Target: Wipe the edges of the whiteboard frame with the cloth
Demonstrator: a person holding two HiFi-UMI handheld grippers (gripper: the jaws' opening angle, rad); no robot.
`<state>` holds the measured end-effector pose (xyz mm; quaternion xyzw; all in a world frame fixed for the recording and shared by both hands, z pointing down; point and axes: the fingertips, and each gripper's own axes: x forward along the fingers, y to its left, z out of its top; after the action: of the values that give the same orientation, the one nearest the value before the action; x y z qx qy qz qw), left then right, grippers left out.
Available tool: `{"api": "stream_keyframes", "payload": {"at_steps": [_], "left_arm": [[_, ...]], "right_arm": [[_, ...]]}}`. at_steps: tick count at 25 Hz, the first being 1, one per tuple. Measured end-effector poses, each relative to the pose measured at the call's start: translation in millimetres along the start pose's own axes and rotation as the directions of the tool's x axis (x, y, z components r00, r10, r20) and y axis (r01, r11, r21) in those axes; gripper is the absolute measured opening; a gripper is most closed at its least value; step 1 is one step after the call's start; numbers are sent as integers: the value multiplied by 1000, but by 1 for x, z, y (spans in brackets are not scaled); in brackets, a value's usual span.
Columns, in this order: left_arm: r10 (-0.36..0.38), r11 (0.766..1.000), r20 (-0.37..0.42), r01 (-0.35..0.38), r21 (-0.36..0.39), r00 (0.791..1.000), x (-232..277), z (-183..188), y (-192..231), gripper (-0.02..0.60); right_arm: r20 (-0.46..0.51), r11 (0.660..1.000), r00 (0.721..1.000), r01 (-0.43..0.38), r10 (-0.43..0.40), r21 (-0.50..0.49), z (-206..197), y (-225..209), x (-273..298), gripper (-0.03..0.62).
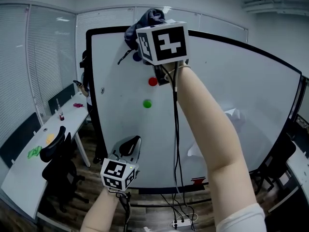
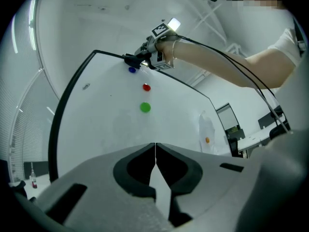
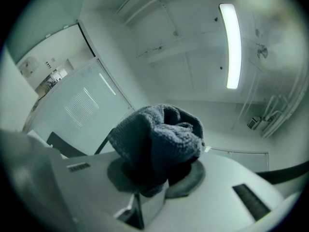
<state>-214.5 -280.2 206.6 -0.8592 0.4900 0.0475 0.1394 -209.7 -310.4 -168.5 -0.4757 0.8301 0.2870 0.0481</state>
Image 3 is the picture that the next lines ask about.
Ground long ceiling light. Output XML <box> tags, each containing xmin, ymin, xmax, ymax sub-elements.
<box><xmin>219</xmin><ymin>3</ymin><xmax>242</xmax><ymax>89</ymax></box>

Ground blue knitted cloth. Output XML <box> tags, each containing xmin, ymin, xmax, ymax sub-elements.
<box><xmin>107</xmin><ymin>104</ymin><xmax>206</xmax><ymax>198</ymax></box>

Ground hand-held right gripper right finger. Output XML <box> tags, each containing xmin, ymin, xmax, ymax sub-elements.
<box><xmin>141</xmin><ymin>153</ymin><xmax>287</xmax><ymax>232</ymax></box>

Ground white ceiling pipes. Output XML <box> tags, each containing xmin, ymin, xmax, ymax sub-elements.
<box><xmin>239</xmin><ymin>64</ymin><xmax>309</xmax><ymax>138</ymax></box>

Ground wall poster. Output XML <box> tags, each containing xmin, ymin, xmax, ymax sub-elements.
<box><xmin>18</xmin><ymin>56</ymin><xmax>39</xmax><ymax>78</ymax></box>

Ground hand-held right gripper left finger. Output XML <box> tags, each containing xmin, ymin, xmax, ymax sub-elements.
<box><xmin>51</xmin><ymin>151</ymin><xmax>145</xmax><ymax>232</ymax></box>

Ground small black desk divider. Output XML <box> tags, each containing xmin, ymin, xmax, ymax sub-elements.
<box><xmin>45</xmin><ymin>131</ymin><xmax>88</xmax><ymax>158</ymax></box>

